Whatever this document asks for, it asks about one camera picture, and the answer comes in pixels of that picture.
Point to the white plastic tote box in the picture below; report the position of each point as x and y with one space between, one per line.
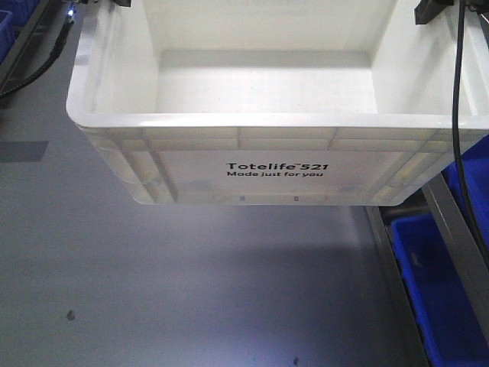
326 103

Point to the blue bin upper left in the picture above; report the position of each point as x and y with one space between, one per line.
14 14

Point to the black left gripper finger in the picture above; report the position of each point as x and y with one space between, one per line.
122 3

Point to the blue bin upper right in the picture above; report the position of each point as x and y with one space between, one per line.
475 161

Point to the blue bin lower right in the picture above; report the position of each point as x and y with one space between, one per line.
451 333

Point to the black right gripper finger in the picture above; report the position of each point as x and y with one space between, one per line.
427 10

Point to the grey metal shelf rack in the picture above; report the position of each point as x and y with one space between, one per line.
435 198

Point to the blue bin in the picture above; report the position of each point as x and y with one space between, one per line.
14 14
451 333
475 161

